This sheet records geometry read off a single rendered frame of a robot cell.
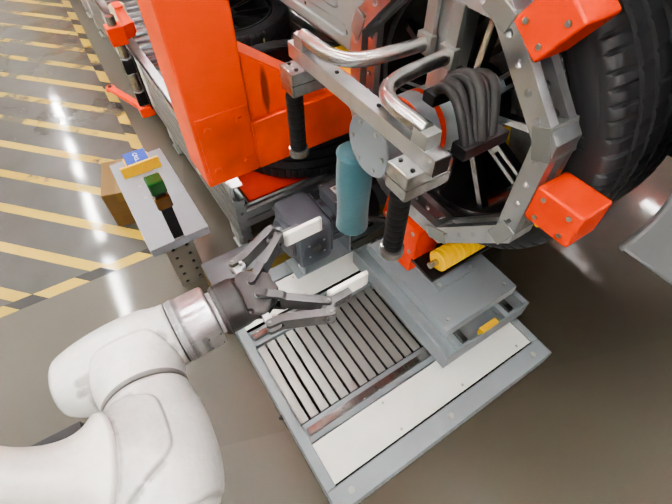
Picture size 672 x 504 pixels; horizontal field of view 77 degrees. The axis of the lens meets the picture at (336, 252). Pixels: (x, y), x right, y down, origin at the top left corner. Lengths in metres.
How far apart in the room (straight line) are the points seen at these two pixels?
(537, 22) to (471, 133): 0.17
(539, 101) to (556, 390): 1.09
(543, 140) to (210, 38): 0.73
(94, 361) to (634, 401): 1.55
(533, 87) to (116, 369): 0.67
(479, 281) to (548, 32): 0.91
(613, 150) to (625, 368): 1.09
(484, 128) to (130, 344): 0.55
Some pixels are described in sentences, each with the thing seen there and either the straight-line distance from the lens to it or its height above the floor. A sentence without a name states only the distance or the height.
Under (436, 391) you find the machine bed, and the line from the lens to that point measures 1.40.
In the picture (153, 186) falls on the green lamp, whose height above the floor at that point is 0.65.
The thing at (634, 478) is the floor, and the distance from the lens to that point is 1.62.
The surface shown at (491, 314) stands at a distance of 1.49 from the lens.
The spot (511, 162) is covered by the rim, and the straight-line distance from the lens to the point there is 0.94.
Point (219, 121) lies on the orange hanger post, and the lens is 1.17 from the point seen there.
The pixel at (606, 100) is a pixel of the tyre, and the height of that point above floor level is 1.01.
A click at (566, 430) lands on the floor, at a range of 1.58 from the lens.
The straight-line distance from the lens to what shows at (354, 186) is 1.02.
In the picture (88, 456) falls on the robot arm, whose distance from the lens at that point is 0.49.
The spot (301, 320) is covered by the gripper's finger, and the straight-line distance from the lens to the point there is 0.60.
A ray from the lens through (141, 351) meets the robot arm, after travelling 0.57.
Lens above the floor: 1.36
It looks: 51 degrees down
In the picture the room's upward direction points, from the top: straight up
